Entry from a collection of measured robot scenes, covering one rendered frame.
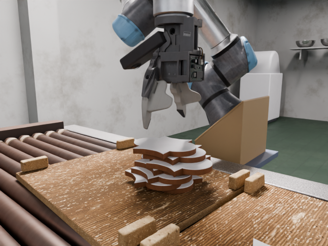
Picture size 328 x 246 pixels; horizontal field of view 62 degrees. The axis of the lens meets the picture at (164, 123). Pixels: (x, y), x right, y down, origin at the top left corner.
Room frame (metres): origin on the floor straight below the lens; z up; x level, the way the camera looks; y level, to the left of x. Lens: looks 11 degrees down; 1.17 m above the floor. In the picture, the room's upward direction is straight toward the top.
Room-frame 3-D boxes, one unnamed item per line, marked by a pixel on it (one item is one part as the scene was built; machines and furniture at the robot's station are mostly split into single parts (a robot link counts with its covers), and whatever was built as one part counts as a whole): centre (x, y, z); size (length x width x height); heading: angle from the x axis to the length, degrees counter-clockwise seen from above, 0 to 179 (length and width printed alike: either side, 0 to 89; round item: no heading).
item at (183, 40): (0.53, -0.02, 1.20); 0.09 x 0.08 x 0.12; 58
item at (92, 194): (0.57, 0.08, 0.93); 0.41 x 0.35 x 0.02; 44
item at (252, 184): (0.51, -0.18, 0.95); 0.06 x 0.02 x 0.03; 136
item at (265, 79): (6.33, -2.26, 0.79); 0.80 x 0.68 x 1.59; 139
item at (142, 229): (0.34, 0.04, 0.95); 0.06 x 0.02 x 0.03; 134
